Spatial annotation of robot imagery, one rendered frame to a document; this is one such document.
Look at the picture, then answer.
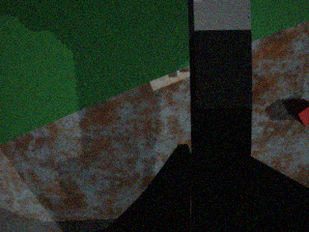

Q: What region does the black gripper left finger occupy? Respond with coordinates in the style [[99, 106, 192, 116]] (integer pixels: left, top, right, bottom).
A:
[[98, 144, 192, 232]]

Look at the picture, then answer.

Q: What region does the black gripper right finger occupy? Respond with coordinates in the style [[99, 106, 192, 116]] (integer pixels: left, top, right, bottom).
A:
[[247, 156, 309, 232]]

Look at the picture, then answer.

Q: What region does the small red cube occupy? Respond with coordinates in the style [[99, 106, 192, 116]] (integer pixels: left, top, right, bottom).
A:
[[290, 100, 309, 127]]

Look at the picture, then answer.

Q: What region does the green mat with square cut-out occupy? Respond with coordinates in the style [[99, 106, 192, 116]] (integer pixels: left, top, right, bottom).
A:
[[0, 0, 309, 144]]

